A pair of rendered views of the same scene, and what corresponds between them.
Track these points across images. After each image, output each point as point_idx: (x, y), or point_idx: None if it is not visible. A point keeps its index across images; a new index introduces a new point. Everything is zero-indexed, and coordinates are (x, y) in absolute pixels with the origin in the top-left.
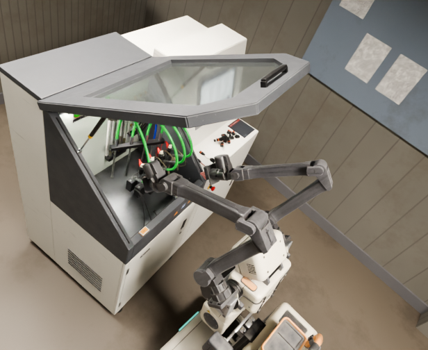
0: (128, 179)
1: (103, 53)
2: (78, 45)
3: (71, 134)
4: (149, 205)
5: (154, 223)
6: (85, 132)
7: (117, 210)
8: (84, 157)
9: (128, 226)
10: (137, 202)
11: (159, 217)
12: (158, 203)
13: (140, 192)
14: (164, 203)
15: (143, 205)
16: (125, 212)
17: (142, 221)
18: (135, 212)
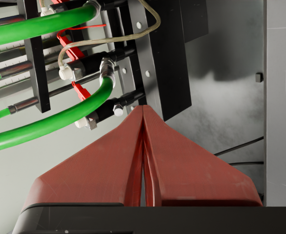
0: (129, 109)
1: None
2: None
3: None
4: (235, 68)
5: (281, 197)
6: None
7: (197, 129)
8: (64, 138)
9: (246, 158)
10: (207, 82)
11: (276, 167)
12: (247, 42)
13: (173, 111)
14: (261, 24)
15: (223, 78)
16: (211, 125)
17: (259, 129)
18: (225, 112)
